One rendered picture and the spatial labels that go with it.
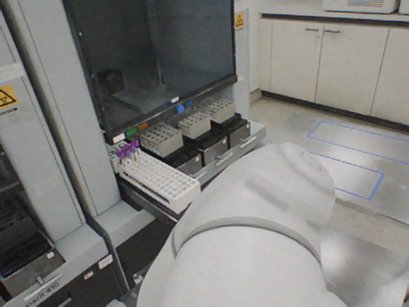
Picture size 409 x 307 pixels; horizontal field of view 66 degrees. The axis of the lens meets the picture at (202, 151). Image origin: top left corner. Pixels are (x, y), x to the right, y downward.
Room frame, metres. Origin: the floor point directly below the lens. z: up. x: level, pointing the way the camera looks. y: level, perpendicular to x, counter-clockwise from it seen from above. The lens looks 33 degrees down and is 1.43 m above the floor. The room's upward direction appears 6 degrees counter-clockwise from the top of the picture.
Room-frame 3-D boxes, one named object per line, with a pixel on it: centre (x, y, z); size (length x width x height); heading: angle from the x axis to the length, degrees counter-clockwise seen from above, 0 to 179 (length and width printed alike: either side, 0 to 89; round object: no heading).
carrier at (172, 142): (0.98, 0.12, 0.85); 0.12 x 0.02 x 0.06; 133
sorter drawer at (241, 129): (1.36, 0.05, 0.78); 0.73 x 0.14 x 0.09; 43
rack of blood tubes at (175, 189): (0.79, 0.15, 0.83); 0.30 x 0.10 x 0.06; 43
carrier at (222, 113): (1.18, -0.11, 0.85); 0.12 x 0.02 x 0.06; 132
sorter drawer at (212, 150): (1.25, 0.16, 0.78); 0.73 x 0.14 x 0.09; 43
